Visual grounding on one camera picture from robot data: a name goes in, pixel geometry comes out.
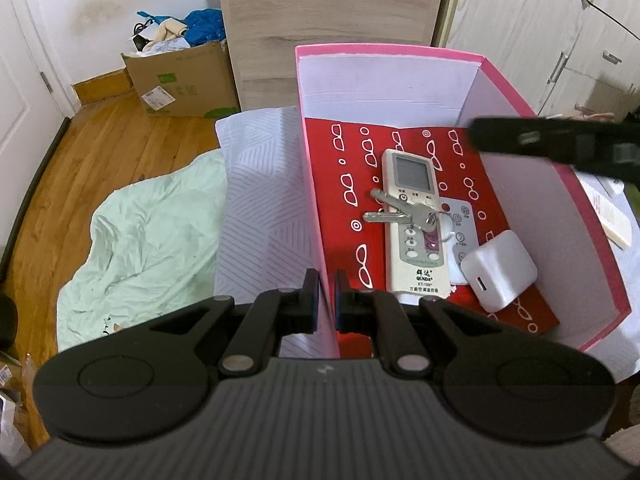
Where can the brown cardboard box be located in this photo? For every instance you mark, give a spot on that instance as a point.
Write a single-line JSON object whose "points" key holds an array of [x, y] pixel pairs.
{"points": [[195, 75]]}

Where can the beige remote control with screen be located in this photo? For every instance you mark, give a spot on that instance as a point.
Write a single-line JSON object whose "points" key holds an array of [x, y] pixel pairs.
{"points": [[417, 270]]}

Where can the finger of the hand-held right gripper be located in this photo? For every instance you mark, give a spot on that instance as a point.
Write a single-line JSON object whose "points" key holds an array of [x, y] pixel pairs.
{"points": [[505, 135]]}

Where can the small white remote control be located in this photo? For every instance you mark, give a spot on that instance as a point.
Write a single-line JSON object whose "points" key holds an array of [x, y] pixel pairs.
{"points": [[460, 212]]}

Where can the wooden shelf cabinet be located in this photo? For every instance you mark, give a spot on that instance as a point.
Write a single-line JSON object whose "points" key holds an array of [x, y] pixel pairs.
{"points": [[325, 5]]}

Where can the large white charger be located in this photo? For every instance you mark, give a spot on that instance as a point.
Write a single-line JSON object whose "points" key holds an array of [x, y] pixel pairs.
{"points": [[500, 265]]}

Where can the black door draft stopper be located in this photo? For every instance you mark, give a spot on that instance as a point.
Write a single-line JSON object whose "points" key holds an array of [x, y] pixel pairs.
{"points": [[35, 175]]}

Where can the cream remote control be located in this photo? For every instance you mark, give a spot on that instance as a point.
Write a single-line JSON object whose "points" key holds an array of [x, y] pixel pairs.
{"points": [[612, 220]]}

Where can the blue plastic bag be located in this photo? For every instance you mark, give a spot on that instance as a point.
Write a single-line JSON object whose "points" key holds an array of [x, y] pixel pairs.
{"points": [[202, 27]]}

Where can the white door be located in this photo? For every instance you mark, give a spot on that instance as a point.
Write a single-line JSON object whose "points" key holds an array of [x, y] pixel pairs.
{"points": [[20, 85]]}

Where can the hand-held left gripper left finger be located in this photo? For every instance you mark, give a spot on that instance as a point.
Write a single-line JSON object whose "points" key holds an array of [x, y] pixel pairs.
{"points": [[309, 305]]}

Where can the light green cloth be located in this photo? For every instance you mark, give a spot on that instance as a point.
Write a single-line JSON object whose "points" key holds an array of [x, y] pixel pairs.
{"points": [[150, 240]]}

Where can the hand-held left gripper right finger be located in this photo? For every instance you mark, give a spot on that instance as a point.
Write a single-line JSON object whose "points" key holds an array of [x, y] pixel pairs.
{"points": [[342, 310]]}

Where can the pink cardboard box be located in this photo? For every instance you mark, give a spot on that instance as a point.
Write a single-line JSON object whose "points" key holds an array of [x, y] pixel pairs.
{"points": [[390, 90]]}

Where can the red patterned booklet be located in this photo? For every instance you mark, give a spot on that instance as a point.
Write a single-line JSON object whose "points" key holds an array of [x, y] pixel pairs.
{"points": [[350, 230]]}

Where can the light wooden wardrobe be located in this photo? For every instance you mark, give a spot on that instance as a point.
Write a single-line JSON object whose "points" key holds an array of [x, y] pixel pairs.
{"points": [[525, 20]]}

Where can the teal plastic item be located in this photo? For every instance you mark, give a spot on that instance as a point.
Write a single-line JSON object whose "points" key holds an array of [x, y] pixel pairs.
{"points": [[150, 16]]}

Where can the beige cloth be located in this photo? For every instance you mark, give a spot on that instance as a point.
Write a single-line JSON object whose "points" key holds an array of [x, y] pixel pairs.
{"points": [[170, 30]]}

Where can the bunch of keys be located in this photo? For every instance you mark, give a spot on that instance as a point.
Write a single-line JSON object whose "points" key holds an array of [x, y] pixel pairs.
{"points": [[395, 202]]}

